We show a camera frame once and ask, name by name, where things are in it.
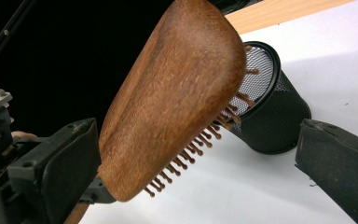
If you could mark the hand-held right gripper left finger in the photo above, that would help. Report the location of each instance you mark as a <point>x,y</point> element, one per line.
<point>62,168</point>

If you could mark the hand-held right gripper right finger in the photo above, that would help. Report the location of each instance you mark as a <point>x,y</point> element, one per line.
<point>341,168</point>

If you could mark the black mesh cup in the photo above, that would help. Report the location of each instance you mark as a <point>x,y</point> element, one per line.
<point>276,127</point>

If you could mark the wooden hairbrush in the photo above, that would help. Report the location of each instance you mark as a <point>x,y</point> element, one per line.
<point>167,93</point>

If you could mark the black metal stand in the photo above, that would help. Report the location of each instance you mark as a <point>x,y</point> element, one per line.
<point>6,32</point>

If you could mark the white board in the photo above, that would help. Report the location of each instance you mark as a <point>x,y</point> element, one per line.
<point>230,193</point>

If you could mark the wooden table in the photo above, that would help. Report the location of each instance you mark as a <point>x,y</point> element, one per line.
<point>276,12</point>

